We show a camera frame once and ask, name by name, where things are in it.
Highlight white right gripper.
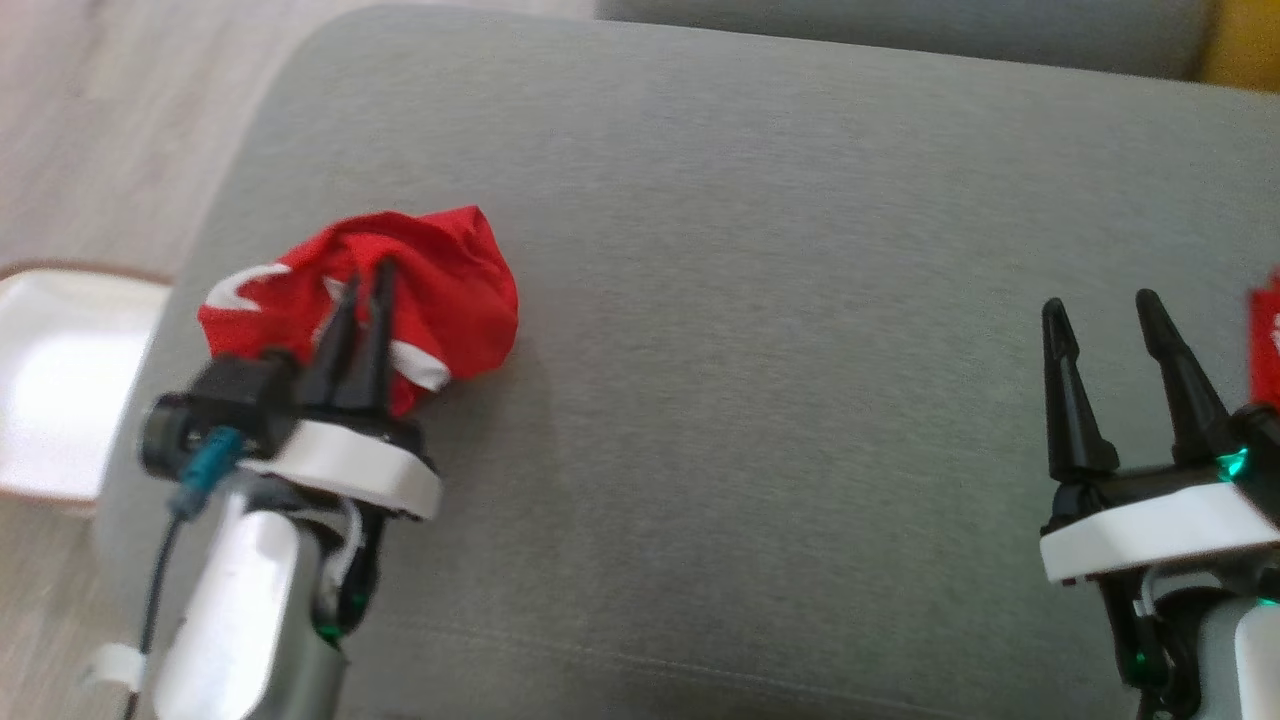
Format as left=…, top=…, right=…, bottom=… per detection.
left=1038, top=288, right=1280, bottom=587

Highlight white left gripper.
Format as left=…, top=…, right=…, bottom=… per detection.
left=240, top=258, right=444, bottom=522

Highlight red shorts with white trim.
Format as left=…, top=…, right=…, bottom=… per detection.
left=197, top=205, right=521, bottom=419

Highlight red Bulls 23 jersey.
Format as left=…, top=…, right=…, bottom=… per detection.
left=1247, top=268, right=1280, bottom=413

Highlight white bin with brown rim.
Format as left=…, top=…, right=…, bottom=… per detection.
left=0, top=260, right=173, bottom=513

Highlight yellow sofa section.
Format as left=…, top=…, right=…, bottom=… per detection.
left=1195, top=0, right=1280, bottom=93

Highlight grey fabric sofa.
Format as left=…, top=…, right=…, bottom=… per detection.
left=95, top=0, right=1280, bottom=720

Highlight thin black cable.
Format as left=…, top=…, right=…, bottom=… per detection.
left=120, top=510, right=186, bottom=720

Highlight white cable clip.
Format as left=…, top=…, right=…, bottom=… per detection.
left=85, top=643, right=149, bottom=691

